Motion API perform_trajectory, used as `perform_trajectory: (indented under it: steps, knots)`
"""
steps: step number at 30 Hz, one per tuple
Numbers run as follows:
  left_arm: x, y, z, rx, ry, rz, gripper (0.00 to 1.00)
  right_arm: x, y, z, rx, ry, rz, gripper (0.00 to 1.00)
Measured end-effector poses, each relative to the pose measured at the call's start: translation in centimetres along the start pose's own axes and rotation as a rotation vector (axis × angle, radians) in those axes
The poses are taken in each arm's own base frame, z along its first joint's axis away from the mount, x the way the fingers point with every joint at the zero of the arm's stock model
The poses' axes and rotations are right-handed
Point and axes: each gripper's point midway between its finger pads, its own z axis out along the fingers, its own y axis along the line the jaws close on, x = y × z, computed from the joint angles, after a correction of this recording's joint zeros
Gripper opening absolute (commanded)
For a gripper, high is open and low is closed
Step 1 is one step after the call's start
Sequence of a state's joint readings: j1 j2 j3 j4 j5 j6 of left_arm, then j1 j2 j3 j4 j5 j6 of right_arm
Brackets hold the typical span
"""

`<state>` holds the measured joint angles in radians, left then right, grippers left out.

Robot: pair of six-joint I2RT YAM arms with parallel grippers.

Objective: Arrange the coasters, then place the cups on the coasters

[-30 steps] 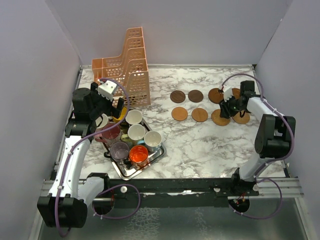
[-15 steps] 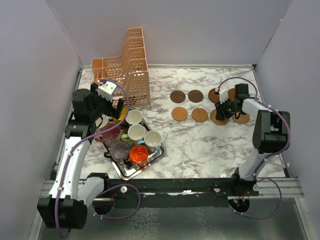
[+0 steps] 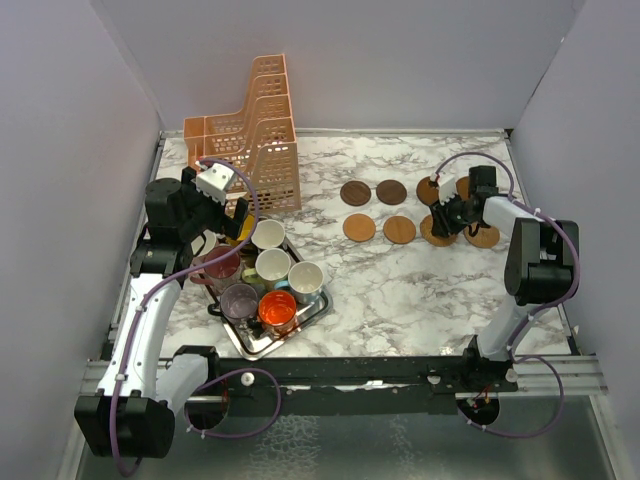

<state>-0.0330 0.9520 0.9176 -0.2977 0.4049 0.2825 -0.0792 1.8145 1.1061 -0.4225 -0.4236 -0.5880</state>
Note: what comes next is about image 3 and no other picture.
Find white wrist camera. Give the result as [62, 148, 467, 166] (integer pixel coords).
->
[436, 173, 458, 205]
[195, 163, 237, 205]

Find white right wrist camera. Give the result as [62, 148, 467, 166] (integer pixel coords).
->
[436, 173, 458, 205]

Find purple glass cup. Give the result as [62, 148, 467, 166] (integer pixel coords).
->
[220, 283, 259, 325]

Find light brown wooden coaster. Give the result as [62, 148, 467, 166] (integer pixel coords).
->
[383, 215, 416, 245]

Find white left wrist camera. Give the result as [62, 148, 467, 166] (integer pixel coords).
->
[195, 163, 237, 205]

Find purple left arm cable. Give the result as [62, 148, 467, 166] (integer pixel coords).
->
[108, 157, 261, 479]

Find brown ringed wooden saucer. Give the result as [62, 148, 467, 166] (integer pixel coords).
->
[416, 177, 439, 206]

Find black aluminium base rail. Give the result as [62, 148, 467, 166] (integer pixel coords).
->
[82, 349, 609, 419]

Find peach plastic file organizer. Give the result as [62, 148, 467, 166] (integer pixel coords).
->
[183, 54, 302, 214]

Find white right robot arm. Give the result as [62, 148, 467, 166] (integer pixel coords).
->
[427, 166, 581, 391]

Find yellow black mug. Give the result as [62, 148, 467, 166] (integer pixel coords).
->
[226, 214, 255, 246]

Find orange metallic cup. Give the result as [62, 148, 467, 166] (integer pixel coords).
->
[258, 290, 297, 336]

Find white cup at back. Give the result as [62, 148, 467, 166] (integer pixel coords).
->
[251, 219, 286, 250]

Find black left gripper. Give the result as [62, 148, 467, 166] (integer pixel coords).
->
[179, 167, 249, 241]

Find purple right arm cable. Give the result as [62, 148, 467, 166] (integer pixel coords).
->
[433, 151, 582, 438]

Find dark brown wooden coaster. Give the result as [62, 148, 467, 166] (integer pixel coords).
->
[376, 179, 407, 206]

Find white pink mug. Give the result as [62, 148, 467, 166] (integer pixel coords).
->
[192, 231, 218, 257]

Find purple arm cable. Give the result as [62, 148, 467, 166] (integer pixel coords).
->
[433, 151, 582, 438]
[108, 157, 261, 479]

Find white blue mug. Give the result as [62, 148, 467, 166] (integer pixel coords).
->
[274, 261, 325, 305]

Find white cream middle cup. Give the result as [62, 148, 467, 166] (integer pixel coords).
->
[241, 248, 292, 291]

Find dark walnut coaster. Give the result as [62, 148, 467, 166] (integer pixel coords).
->
[340, 180, 371, 207]

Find light beech wooden coaster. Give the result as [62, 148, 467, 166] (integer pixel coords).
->
[343, 213, 376, 243]

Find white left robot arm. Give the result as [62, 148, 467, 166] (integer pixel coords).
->
[74, 159, 254, 462]

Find woven rattan coaster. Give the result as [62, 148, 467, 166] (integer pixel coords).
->
[463, 223, 500, 249]
[420, 215, 457, 247]

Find silver metal tray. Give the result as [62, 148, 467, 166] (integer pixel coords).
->
[199, 234, 334, 362]

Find pink maroon mug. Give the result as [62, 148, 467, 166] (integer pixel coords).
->
[189, 245, 244, 295]

